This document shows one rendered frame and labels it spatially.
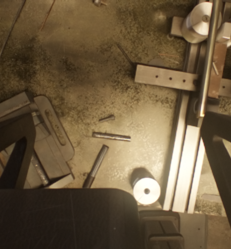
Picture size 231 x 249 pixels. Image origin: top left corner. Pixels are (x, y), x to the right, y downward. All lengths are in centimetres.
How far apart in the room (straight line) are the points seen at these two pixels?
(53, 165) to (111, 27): 29
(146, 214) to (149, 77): 86
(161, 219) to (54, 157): 81
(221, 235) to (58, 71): 147
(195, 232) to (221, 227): 39
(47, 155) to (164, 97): 26
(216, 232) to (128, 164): 127
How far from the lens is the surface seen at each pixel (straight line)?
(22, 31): 50
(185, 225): 127
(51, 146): 46
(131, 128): 45
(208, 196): 52
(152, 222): 117
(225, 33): 41
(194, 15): 41
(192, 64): 45
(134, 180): 45
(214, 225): 165
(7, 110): 45
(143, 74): 41
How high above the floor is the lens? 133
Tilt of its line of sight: 85 degrees down
